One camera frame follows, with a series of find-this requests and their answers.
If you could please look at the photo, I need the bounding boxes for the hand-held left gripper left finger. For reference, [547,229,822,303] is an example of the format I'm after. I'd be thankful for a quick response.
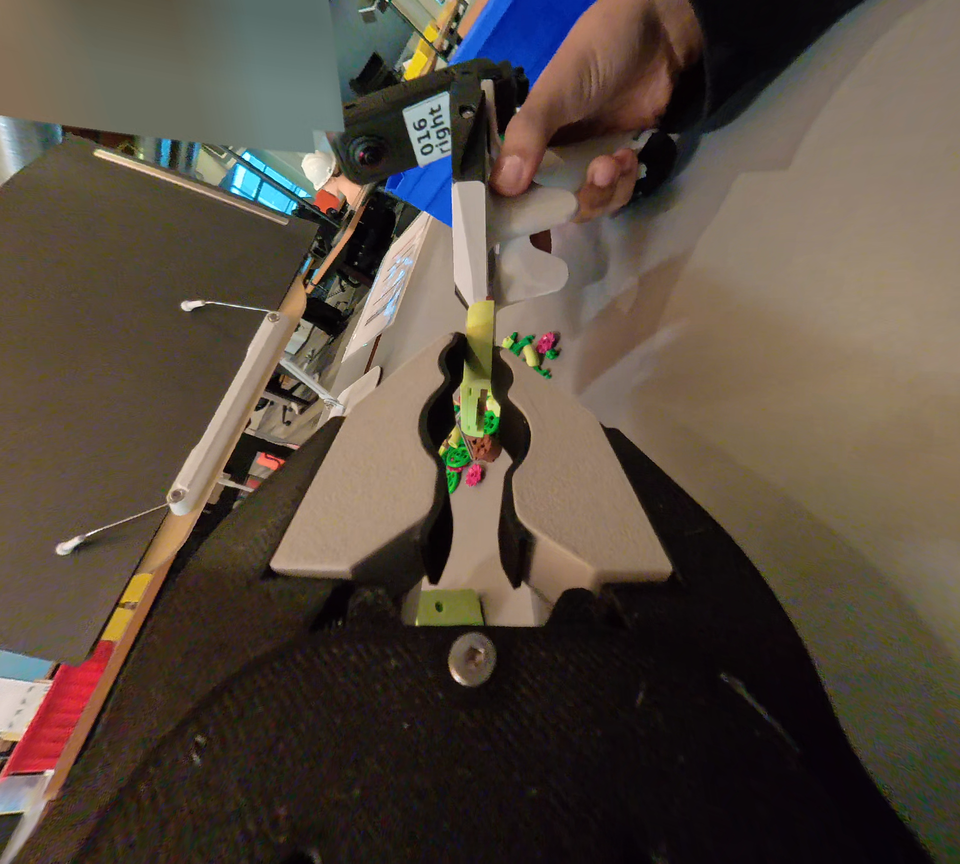
[268,332,468,610]

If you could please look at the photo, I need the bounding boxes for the large black board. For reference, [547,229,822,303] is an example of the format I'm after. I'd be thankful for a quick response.
[0,135,321,664]

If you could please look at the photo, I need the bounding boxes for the lime toy brick pot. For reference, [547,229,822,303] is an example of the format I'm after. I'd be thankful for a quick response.
[412,588,483,627]

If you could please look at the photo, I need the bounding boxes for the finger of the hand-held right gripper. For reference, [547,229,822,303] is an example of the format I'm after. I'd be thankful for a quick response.
[450,179,495,304]

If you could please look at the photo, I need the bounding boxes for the white stand with bar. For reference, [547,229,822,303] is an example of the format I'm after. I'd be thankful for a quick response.
[54,296,385,558]

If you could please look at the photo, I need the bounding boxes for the white printed paper sheet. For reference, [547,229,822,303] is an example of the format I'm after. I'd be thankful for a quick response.
[341,214,434,360]

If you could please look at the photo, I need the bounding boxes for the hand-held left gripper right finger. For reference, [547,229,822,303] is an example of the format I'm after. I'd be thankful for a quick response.
[496,347,674,608]

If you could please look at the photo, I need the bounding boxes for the person's right hand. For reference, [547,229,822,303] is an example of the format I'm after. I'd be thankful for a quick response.
[489,0,706,224]

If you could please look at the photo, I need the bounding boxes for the red object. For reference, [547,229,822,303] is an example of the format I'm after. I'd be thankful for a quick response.
[0,641,115,781]

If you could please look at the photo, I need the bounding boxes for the yellow plastic bin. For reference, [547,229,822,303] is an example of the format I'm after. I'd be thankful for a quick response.
[403,23,441,83]

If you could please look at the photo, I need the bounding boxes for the long lime toy plate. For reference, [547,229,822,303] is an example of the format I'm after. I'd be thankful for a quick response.
[459,299,499,434]

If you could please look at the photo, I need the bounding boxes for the pile of small toy pieces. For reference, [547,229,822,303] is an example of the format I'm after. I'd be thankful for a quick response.
[438,329,564,498]

